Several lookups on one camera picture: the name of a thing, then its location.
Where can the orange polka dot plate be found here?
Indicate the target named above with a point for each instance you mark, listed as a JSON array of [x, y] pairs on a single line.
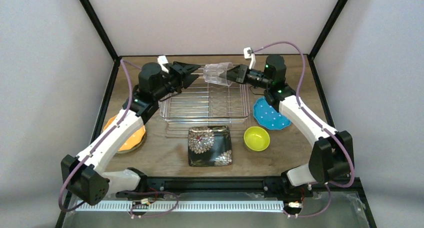
[[133, 142]]

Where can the black aluminium frame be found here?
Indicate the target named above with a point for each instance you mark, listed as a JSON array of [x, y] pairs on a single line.
[[212, 183]]

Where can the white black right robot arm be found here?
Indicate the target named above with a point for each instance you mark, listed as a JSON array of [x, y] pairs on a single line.
[[332, 159]]

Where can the clear plastic cup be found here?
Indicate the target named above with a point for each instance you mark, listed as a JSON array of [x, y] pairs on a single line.
[[216, 73]]

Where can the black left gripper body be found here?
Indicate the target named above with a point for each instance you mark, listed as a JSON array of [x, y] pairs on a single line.
[[177, 73]]

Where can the yellow green bowl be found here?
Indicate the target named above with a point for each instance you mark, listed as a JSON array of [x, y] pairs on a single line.
[[256, 139]]

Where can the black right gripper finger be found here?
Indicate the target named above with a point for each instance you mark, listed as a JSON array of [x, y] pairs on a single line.
[[230, 78], [232, 71]]

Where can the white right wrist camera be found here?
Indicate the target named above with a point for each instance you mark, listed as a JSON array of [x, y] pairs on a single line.
[[249, 55]]

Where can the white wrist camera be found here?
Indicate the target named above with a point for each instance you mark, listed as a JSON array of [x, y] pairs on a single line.
[[249, 55], [163, 61]]

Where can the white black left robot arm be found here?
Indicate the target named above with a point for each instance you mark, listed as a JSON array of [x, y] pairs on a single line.
[[142, 103]]

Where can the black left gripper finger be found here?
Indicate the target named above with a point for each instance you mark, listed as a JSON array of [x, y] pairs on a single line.
[[185, 68], [187, 80]]

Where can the metal wire dish rack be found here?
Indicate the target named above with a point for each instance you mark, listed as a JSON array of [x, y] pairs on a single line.
[[205, 102]]

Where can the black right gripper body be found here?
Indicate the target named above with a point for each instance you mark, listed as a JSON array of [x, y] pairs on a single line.
[[241, 74]]

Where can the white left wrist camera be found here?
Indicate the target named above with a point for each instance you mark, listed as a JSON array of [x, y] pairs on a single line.
[[163, 61]]

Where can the blue polka dot plate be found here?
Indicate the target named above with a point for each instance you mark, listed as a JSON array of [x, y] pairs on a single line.
[[267, 117]]

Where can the black floral square plate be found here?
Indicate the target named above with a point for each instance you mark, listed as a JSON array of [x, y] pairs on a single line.
[[209, 146]]

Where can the white slotted cable duct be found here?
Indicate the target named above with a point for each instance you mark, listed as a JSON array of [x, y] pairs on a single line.
[[266, 206]]

